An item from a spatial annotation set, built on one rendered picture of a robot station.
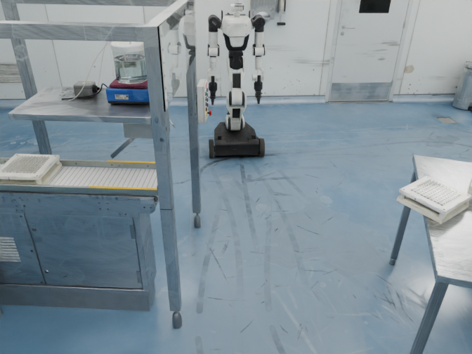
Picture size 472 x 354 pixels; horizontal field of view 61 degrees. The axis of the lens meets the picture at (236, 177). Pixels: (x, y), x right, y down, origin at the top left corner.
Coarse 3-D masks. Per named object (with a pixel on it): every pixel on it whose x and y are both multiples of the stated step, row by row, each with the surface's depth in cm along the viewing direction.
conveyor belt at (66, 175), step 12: (60, 168) 223; (72, 168) 223; (84, 168) 223; (96, 168) 223; (108, 168) 223; (120, 168) 223; (60, 180) 212; (72, 180) 212; (84, 180) 212; (96, 180) 212; (108, 180) 212; (120, 180) 212; (132, 180) 213; (144, 180) 213; (156, 180) 213; (72, 192) 203
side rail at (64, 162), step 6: (0, 162) 225; (66, 162) 223; (72, 162) 223; (78, 162) 223; (84, 162) 223; (90, 162) 223; (96, 162) 223; (102, 162) 222; (108, 162) 222; (114, 162) 222; (120, 162) 222; (150, 168) 223
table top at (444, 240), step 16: (416, 160) 245; (432, 160) 245; (448, 160) 246; (416, 176) 233; (432, 176) 228; (448, 176) 228; (464, 176) 229; (432, 224) 189; (448, 224) 189; (464, 224) 190; (432, 240) 179; (448, 240) 179; (464, 240) 179; (432, 256) 172; (448, 256) 170; (464, 256) 170; (448, 272) 162; (464, 272) 162
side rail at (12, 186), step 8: (0, 184) 200; (8, 184) 200; (16, 184) 201; (24, 184) 201; (32, 184) 201; (80, 192) 200; (88, 192) 200; (96, 192) 200; (104, 192) 200; (112, 192) 200; (120, 192) 199; (128, 192) 199; (136, 192) 199; (144, 192) 199; (152, 192) 198
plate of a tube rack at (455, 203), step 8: (416, 184) 207; (400, 192) 202; (408, 192) 200; (416, 192) 200; (464, 192) 200; (416, 200) 196; (424, 200) 194; (456, 200) 194; (464, 200) 194; (432, 208) 190; (440, 208) 188; (448, 208) 188
